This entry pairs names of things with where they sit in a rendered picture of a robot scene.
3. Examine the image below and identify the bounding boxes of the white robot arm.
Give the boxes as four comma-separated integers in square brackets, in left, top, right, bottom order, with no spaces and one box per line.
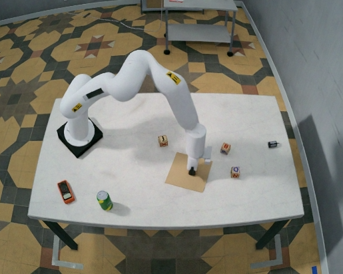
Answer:
[60,50,212,165]

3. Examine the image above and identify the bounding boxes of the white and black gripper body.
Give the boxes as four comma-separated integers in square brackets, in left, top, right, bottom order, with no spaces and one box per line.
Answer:
[187,156,199,171]

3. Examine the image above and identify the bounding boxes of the green soda can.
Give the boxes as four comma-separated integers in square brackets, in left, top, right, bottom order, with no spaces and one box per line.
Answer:
[97,190,113,211]

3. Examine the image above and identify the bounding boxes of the tan square mat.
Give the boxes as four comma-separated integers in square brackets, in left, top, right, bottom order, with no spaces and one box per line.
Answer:
[165,152,212,193]

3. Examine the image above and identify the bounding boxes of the wooden alphabet block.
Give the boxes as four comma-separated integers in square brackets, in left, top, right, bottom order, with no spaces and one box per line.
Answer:
[230,166,240,178]
[158,135,168,147]
[220,142,231,155]

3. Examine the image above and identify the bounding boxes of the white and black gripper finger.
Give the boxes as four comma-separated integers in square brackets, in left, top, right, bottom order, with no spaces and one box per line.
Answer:
[189,167,196,176]

